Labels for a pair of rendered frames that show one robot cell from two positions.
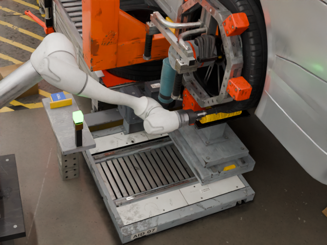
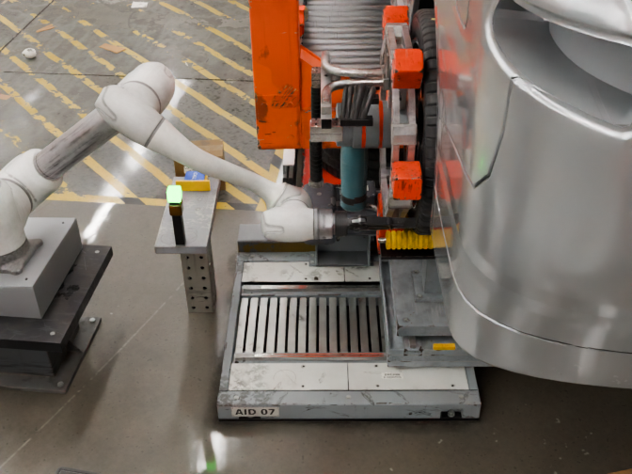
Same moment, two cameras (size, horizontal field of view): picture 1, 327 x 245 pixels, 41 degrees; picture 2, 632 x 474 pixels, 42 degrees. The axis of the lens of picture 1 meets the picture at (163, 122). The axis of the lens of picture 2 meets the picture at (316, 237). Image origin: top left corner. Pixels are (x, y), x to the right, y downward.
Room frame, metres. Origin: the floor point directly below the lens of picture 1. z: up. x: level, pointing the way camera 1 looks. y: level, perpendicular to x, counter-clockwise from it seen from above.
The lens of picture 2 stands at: (-0.04, -1.08, 2.00)
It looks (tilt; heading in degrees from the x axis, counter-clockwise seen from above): 36 degrees down; 32
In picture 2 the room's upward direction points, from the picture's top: 1 degrees counter-clockwise
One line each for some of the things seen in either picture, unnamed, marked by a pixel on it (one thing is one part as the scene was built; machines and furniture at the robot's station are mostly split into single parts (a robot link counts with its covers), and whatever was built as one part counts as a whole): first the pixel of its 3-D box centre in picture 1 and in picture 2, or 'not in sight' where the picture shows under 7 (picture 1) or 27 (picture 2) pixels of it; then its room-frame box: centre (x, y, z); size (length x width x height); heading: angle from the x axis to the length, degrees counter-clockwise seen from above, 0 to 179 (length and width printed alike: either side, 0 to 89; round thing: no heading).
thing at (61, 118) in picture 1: (67, 122); (189, 213); (1.71, 0.50, 0.44); 0.43 x 0.17 x 0.03; 31
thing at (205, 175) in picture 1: (208, 145); (434, 308); (2.01, -0.30, 0.13); 0.50 x 0.36 x 0.10; 31
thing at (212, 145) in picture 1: (214, 122); (438, 264); (2.01, -0.30, 0.32); 0.40 x 0.30 x 0.28; 31
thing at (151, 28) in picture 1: (155, 27); (325, 76); (1.97, 0.11, 0.93); 0.09 x 0.05 x 0.05; 121
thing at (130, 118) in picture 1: (152, 108); (355, 228); (2.14, 0.09, 0.26); 0.42 x 0.18 x 0.35; 121
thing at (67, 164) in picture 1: (67, 148); (197, 260); (1.73, 0.52, 0.21); 0.10 x 0.10 x 0.42; 31
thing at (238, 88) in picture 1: (238, 88); (405, 180); (1.66, -0.32, 0.85); 0.09 x 0.08 x 0.07; 31
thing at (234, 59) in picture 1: (204, 52); (395, 124); (1.92, -0.15, 0.85); 0.54 x 0.07 x 0.54; 31
